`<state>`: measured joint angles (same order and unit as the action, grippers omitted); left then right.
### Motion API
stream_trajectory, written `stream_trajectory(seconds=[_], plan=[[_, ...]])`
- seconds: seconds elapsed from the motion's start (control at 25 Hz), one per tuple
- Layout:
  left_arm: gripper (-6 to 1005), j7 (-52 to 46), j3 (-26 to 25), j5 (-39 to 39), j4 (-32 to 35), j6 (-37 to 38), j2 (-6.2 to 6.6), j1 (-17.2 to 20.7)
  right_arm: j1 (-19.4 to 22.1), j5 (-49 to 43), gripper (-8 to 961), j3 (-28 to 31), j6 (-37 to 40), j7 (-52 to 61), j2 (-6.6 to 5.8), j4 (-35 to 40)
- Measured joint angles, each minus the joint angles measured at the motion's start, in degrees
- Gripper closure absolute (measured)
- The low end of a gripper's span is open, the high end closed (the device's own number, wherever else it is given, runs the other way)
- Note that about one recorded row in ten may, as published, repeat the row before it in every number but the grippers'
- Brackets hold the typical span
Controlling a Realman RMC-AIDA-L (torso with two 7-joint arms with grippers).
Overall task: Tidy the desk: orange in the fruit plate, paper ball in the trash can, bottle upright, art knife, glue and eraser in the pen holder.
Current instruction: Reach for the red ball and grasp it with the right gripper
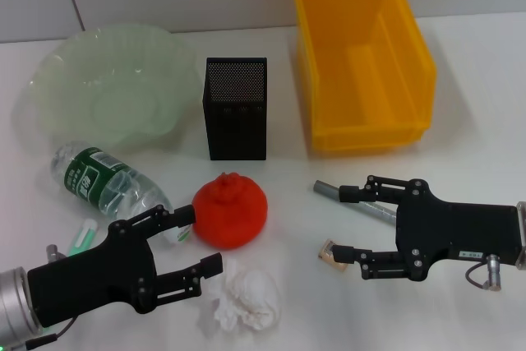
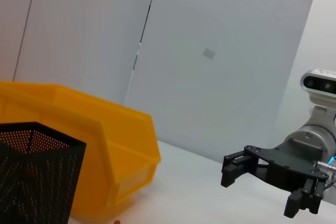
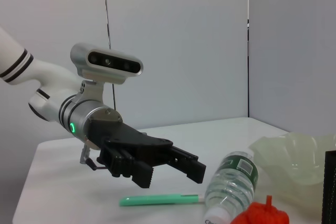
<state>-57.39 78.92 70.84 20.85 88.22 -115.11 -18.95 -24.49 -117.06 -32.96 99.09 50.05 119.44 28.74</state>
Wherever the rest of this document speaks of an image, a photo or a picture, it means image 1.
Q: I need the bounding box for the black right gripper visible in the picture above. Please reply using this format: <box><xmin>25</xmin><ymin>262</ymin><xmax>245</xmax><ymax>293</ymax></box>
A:
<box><xmin>331</xmin><ymin>174</ymin><xmax>526</xmax><ymax>282</ymax></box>

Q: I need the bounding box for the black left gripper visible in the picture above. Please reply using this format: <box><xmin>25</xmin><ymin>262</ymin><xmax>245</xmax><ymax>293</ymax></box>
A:
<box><xmin>27</xmin><ymin>204</ymin><xmax>225</xmax><ymax>330</ymax></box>

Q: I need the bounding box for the red-orange fruit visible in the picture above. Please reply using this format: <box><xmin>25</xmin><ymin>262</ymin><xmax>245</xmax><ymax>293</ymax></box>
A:
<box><xmin>191</xmin><ymin>170</ymin><xmax>269</xmax><ymax>250</ymax></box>

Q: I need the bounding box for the white paper ball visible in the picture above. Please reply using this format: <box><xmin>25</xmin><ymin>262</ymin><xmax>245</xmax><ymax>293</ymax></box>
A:
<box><xmin>201</xmin><ymin>258</ymin><xmax>284</xmax><ymax>332</ymax></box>

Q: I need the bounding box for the mint green pen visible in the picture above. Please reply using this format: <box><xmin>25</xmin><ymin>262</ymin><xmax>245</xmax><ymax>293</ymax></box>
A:
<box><xmin>64</xmin><ymin>219</ymin><xmax>99</xmax><ymax>260</ymax></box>

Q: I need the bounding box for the clear green-label water bottle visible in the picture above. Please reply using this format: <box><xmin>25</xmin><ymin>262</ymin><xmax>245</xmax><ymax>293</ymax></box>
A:
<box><xmin>49</xmin><ymin>140</ymin><xmax>192</xmax><ymax>247</ymax></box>

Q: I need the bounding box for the beige eraser with barcode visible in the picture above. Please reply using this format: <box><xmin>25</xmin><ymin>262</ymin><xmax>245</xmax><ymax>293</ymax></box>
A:
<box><xmin>318</xmin><ymin>238</ymin><xmax>350</xmax><ymax>273</ymax></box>

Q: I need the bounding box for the grey marker pen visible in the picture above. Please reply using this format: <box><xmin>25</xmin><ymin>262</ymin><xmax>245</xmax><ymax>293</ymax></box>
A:
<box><xmin>312</xmin><ymin>179</ymin><xmax>399</xmax><ymax>229</ymax></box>

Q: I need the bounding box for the black mesh pen holder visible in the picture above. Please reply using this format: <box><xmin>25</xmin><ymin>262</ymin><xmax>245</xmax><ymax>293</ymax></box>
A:
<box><xmin>201</xmin><ymin>56</ymin><xmax>269</xmax><ymax>162</ymax></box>

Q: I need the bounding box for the pale green glass fruit plate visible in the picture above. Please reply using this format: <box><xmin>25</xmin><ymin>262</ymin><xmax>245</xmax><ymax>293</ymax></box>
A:
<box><xmin>12</xmin><ymin>24</ymin><xmax>201</xmax><ymax>150</ymax></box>

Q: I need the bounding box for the yellow plastic bin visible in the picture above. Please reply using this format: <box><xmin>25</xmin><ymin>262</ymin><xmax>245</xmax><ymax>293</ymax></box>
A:
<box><xmin>290</xmin><ymin>0</ymin><xmax>437</xmax><ymax>157</ymax></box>

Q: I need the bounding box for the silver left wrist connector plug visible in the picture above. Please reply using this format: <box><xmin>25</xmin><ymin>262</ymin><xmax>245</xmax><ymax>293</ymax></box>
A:
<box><xmin>44</xmin><ymin>243</ymin><xmax>63</xmax><ymax>264</ymax></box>

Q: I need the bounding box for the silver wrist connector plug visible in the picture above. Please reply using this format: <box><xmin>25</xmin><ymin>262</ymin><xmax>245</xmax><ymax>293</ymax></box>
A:
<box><xmin>44</xmin><ymin>243</ymin><xmax>63</xmax><ymax>264</ymax></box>
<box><xmin>484</xmin><ymin>255</ymin><xmax>505</xmax><ymax>293</ymax></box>

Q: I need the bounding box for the silver right wrist connector plug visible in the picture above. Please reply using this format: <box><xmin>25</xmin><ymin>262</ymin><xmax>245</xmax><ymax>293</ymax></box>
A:
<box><xmin>484</xmin><ymin>255</ymin><xmax>505</xmax><ymax>293</ymax></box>

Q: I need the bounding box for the thin right gripper cable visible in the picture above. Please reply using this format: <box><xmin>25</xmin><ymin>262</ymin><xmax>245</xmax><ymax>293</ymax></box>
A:
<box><xmin>464</xmin><ymin>262</ymin><xmax>490</xmax><ymax>289</ymax></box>

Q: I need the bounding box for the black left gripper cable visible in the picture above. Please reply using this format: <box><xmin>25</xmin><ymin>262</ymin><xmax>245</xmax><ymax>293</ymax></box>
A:
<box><xmin>22</xmin><ymin>316</ymin><xmax>80</xmax><ymax>346</ymax></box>

